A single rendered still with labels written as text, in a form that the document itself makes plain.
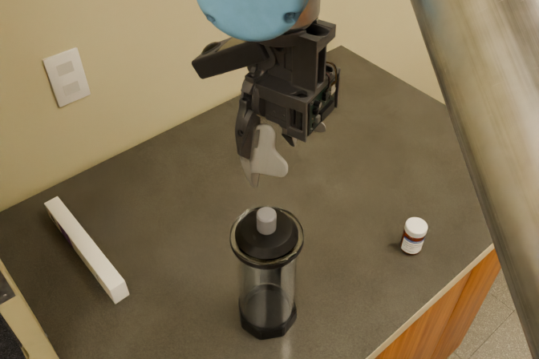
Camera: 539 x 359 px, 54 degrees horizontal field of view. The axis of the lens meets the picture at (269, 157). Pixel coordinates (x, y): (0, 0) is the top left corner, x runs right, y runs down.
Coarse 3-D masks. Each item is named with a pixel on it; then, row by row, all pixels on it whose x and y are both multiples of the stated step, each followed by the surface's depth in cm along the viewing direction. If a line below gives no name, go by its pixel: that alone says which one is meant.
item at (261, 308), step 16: (256, 208) 79; (240, 256) 73; (288, 256) 73; (240, 272) 79; (256, 272) 75; (272, 272) 75; (288, 272) 77; (240, 288) 83; (256, 288) 78; (272, 288) 78; (288, 288) 80; (240, 304) 88; (256, 304) 81; (272, 304) 81; (288, 304) 84; (256, 320) 85; (272, 320) 84; (288, 320) 87
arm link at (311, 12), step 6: (312, 0) 47; (318, 0) 48; (306, 6) 47; (312, 6) 47; (318, 6) 48; (306, 12) 47; (312, 12) 48; (318, 12) 49; (300, 18) 47; (306, 18) 47; (312, 18) 48; (294, 24) 47; (300, 24) 47; (306, 24) 48; (288, 30) 48; (294, 30) 48
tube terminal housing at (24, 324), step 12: (0, 264) 64; (12, 288) 68; (12, 300) 69; (24, 300) 79; (0, 312) 69; (12, 312) 70; (24, 312) 72; (12, 324) 71; (24, 324) 73; (36, 324) 74; (24, 336) 74; (36, 336) 76; (24, 348) 80; (36, 348) 77; (48, 348) 79
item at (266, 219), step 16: (272, 208) 74; (240, 224) 76; (256, 224) 75; (272, 224) 73; (288, 224) 75; (240, 240) 74; (256, 240) 73; (272, 240) 73; (288, 240) 74; (256, 256) 73; (272, 256) 73
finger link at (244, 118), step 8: (248, 96) 56; (240, 104) 55; (248, 104) 55; (240, 112) 56; (248, 112) 55; (240, 120) 56; (248, 120) 55; (256, 120) 57; (240, 128) 56; (248, 128) 56; (240, 136) 57; (248, 136) 57; (240, 144) 58; (248, 144) 58; (240, 152) 59; (248, 152) 58
